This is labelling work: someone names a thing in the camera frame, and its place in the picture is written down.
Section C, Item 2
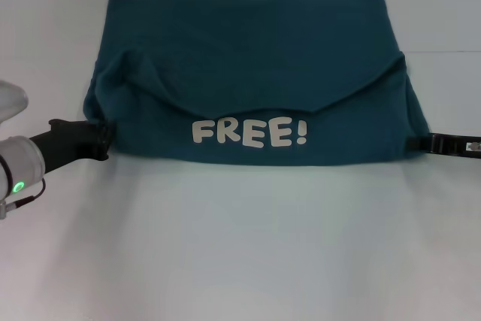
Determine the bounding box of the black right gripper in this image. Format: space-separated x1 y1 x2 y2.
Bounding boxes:
407 132 481 157

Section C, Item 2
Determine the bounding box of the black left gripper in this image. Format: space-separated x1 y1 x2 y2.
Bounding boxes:
28 118 116 174

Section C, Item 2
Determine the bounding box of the teal blue t-shirt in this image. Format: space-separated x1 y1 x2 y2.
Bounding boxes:
82 0 431 168

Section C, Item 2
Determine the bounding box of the dark left arm cable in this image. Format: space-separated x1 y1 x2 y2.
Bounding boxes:
14 177 47 201

